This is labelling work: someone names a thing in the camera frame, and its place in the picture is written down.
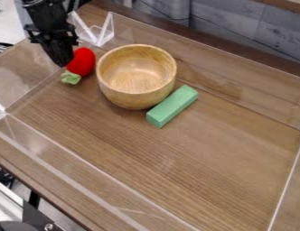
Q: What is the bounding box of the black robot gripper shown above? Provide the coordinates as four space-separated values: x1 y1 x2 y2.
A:
22 23 79 67

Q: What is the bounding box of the clear acrylic tray enclosure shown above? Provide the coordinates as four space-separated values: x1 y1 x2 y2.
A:
0 15 300 231

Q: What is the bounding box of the green rectangular block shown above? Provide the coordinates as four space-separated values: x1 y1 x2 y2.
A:
145 85 197 128

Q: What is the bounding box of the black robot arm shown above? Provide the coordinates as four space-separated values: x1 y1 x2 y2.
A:
20 0 79 67

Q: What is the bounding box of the red plush fruit green leaf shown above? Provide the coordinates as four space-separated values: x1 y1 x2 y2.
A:
60 47 95 85

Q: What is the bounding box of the black bracket with bolt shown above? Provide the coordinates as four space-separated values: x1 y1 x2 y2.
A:
21 201 65 231

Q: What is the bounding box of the wooden bowl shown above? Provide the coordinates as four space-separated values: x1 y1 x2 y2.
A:
95 44 177 110

